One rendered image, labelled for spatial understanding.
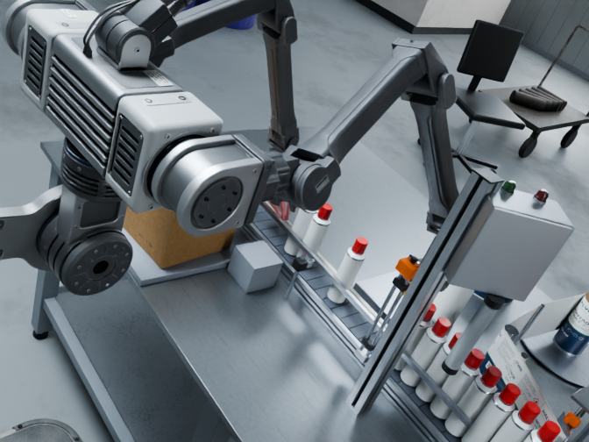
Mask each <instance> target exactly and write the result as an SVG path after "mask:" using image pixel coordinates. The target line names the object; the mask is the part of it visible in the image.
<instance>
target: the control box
mask: <svg viewBox="0 0 589 442"><path fill-rule="evenodd" d="M533 196H534V195H531V194H528V193H525V192H521V191H518V190H514V194H513V195H512V196H509V195H506V194H504V193H503V192H502V191H501V190H500V189H499V191H498V192H492V191H491V192H490V193H489V194H487V195H486V197H485V199H484V201H483V202H482V204H481V205H480V207H479V209H478V211H477V213H476V214H475V216H474V218H473V219H472V221H471V223H470V224H469V226H468V228H467V230H466V231H465V234H464V236H463V237H462V239H461V240H460V241H459V243H458V246H457V247H456V249H455V251H454V253H453V254H452V256H451V257H450V259H449V261H448V263H447V264H446V266H445V268H444V273H445V276H446V279H447V282H448V283H449V284H450V285H454V286H458V287H462V288H466V289H472V290H476V291H480V292H484V293H487V294H491V295H496V296H502V297H506V298H510V299H514V300H517V301H521V302H524V301H525V300H526V299H527V297H528V296H529V294H530V293H531V291H532V290H533V288H534V287H535V285H536V284H537V283H538V282H539V280H540V279H541V277H542V276H543V274H544V272H545V271H546V270H547V268H548V267H549V265H550V263H551V262H552V261H553V260H554V259H555V257H556V256H557V254H558V252H559V251H560V249H561V248H562V247H563V245H564V243H565V242H566V240H567V239H568V238H569V237H570V236H571V234H572V232H573V231H574V226H573V225H572V223H571V221H570V220H569V218H568V217H567V216H566V215H565V213H564V212H563V210H562V209H561V207H560V206H559V204H558V203H557V202H556V201H553V200H550V199H547V200H546V201H547V202H546V204H539V203H537V202H536V201H535V200H534V199H533Z"/></svg>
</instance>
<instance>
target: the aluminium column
mask: <svg viewBox="0 0 589 442"><path fill-rule="evenodd" d="M503 182H504V180H503V179H502V178H500V177H499V176H498V175H497V174H495V173H494V172H493V171H492V170H490V169H489V168H476V169H473V171H472V172H471V174H470V176H469V178H468V180H467V182H466V183H465V185H464V187H463V189H462V190H461V192H460V194H459V196H458V199H457V200H456V202H455V203H454V205H453V207H452V208H451V211H450V213H449V215H448V217H447V218H446V219H445V221H444V224H443V225H442V227H441V229H440V231H439V233H438V234H437V236H436V238H435V240H434V242H433V243H432V245H431V247H430V249H429V250H428V252H427V254H426V256H425V258H424V260H423V261H422V264H421V266H420V267H419V268H418V270H417V272H416V274H415V277H414V278H413V280H412V282H411V283H410V285H409V286H408V289H407V291H406V293H405V295H404V296H403V298H402V299H401V302H400V303H399V305H398V307H397V309H396V311H395V313H394V314H393V316H392V318H391V320H390V321H389V323H388V325H387V328H386V329H385V330H384V332H383V334H382V336H381V338H380V340H379V342H378V344H377V345H376V347H375V348H374V350H373V353H372V355H371V356H370V358H369V360H368V361H367V363H366V365H365V367H364V369H363V371H362V373H361V374H360V376H359V378H358V380H357V382H356V383H355V385H354V387H353V389H352V391H351V393H350V394H349V396H348V398H347V399H346V402H347V404H348V405H349V406H350V407H351V409H352V410H353V411H354V412H355V414H356V415H357V416H358V415H360V414H362V413H364V412H366V411H368V410H369V409H371V408H372V406H373V403H374V402H375V400H376V398H377V397H378V395H379V393H380V391H381V390H382V388H383V387H384V385H385V383H386V382H387V379H388V378H389V376H390V374H391V373H392V372H393V370H394V368H395V366H396V364H397V363H398V361H399V359H400V357H401V356H402V354H403V353H404V351H405V349H406V348H407V346H408V343H409V342H410V340H411V339H412V338H413V336H414V334H415V332H416V330H417V328H418V327H419V325H420V323H421V322H422V320H423V319H424V317H425V315H426V313H427V312H428V310H429V308H430V306H431V304H432V303H433V302H434V300H435V298H436V296H437V294H438V293H439V291H440V289H441V288H442V286H443V285H444V283H445V281H446V276H445V273H444V268H445V266H446V264H447V263H448V261H449V259H450V257H451V256H452V254H453V253H454V251H455V249H456V247H457V246H458V243H459V241H460V240H461V239H462V237H463V236H464V234H465V231H466V230H467V228H468V226H469V224H470V223H471V221H472V219H473V218H474V216H475V214H476V213H477V211H478V209H479V207H480V205H481V204H482V202H483V201H484V199H485V197H486V195H487V194H489V193H490V192H491V191H492V192H498V191H499V189H500V187H501V185H502V183H503Z"/></svg>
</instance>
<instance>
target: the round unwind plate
mask: <svg viewBox="0 0 589 442"><path fill-rule="evenodd" d="M557 331H558V330H555V331H550V332H547V333H544V334H541V335H538V336H535V337H532V338H528V339H523V340H522V341H523V343H524V345H525V346H526V347H527V348H528V349H529V351H530V352H531V353H532V354H533V355H534V356H535V357H536V358H537V359H538V360H539V361H540V362H541V363H542V364H543V365H545V366H546V367H547V368H548V369H549V370H550V371H552V372H553V373H555V374H557V375H559V376H560V377H562V378H564V379H566V380H567V381H570V382H572V383H575V384H578V385H580V386H583V387H585V386H587V385H588V384H589V345H588V346H587V347H586V349H585V350H584V351H583V352H582V354H581V355H580V356H578V357H573V356H570V355H568V354H566V353H564V352H562V351H561V350H560V349H559V348H558V347H557V346H556V345H555V343H554V341H553V336H554V335H555V334H556V333H557Z"/></svg>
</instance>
